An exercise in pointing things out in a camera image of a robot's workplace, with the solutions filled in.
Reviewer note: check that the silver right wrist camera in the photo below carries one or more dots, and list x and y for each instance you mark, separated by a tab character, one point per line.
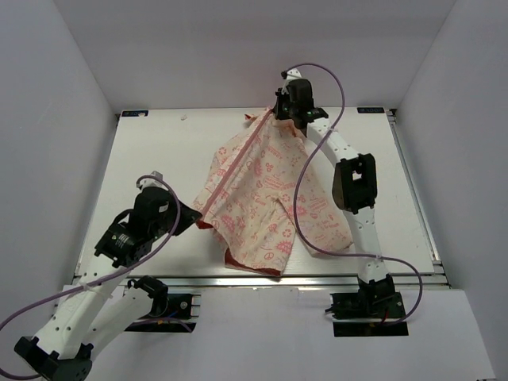
291	74

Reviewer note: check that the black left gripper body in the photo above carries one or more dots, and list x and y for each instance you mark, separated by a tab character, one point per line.
161	228

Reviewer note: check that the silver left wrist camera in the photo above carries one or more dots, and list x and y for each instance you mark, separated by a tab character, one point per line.
154	179

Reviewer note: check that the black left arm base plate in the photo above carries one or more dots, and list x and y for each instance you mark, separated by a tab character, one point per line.
177	313

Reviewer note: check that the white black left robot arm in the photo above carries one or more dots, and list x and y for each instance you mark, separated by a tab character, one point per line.
65	348

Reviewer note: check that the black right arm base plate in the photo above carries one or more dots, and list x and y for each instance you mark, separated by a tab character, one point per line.
352	318

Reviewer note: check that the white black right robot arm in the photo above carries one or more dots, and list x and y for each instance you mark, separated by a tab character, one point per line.
354	188

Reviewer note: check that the cream pink printed jacket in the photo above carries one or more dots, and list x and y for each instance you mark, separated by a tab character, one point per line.
258	198

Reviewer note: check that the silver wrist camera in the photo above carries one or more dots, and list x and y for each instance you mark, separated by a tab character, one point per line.
291	74
154	179

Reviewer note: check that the aluminium table frame rail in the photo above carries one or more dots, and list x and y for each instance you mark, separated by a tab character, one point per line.
180	144

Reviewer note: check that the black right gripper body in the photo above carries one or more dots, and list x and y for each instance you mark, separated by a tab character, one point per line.
289	108

